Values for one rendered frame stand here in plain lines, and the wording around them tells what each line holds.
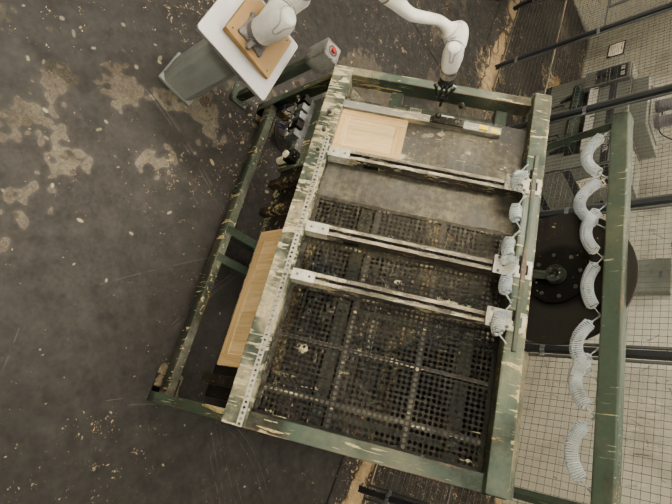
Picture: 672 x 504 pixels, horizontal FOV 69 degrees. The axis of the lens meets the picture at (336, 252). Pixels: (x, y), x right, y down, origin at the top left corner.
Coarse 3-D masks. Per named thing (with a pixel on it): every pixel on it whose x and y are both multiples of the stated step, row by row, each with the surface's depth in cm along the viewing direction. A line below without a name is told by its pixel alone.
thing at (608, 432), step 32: (608, 128) 295; (608, 192) 272; (608, 224) 265; (608, 256) 257; (608, 288) 250; (608, 320) 243; (608, 352) 237; (608, 384) 231; (608, 416) 226; (608, 448) 220; (608, 480) 215
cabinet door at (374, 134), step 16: (352, 112) 300; (352, 128) 296; (368, 128) 295; (384, 128) 295; (400, 128) 294; (336, 144) 291; (352, 144) 291; (368, 144) 291; (384, 144) 290; (400, 144) 290
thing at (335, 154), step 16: (336, 160) 286; (352, 160) 282; (368, 160) 280; (384, 160) 281; (400, 160) 279; (416, 176) 281; (432, 176) 277; (448, 176) 274; (464, 176) 275; (480, 176) 274; (496, 192) 275; (512, 192) 271; (528, 192) 265
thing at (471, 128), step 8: (344, 104) 299; (352, 104) 299; (360, 104) 299; (368, 104) 299; (368, 112) 299; (376, 112) 297; (384, 112) 296; (392, 112) 296; (400, 112) 296; (408, 112) 296; (408, 120) 296; (416, 120) 294; (424, 120) 293; (448, 128) 294; (456, 128) 292; (464, 128) 290; (472, 128) 290; (488, 128) 290; (496, 128) 289; (488, 136) 291; (496, 136) 289
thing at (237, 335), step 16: (272, 240) 317; (256, 256) 320; (272, 256) 309; (304, 256) 287; (256, 272) 313; (256, 288) 305; (240, 304) 308; (256, 304) 297; (240, 320) 301; (240, 336) 294; (224, 352) 297; (240, 352) 287
